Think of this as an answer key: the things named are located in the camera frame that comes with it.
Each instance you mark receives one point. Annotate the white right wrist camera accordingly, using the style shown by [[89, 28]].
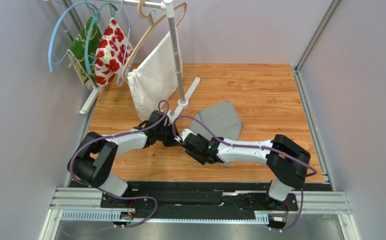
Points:
[[185, 133]]

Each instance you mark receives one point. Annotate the white towel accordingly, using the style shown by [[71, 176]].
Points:
[[154, 79]]

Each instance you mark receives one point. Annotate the grey cloth napkin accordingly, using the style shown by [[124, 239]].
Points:
[[222, 119]]

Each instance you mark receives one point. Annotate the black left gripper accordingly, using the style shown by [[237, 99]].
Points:
[[172, 142]]

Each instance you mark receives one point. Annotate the blue wire hanger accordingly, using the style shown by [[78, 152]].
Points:
[[146, 11]]

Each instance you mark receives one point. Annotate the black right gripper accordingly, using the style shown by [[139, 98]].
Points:
[[190, 146]]

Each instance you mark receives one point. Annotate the green patterned cloth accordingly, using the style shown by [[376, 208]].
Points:
[[77, 51]]

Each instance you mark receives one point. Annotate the light blue hanger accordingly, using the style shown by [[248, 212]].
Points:
[[56, 36]]

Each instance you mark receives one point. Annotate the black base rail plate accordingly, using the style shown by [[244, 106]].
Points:
[[199, 200]]

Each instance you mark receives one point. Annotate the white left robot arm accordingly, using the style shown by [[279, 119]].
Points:
[[92, 162]]

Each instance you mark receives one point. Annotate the red floral white cloth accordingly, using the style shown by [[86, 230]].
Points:
[[108, 61]]

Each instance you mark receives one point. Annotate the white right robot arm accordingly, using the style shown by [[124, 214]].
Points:
[[288, 161]]

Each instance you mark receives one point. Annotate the white clothes rack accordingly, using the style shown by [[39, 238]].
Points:
[[183, 101]]

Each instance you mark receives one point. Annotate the beige wooden hanger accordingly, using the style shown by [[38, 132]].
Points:
[[174, 14]]

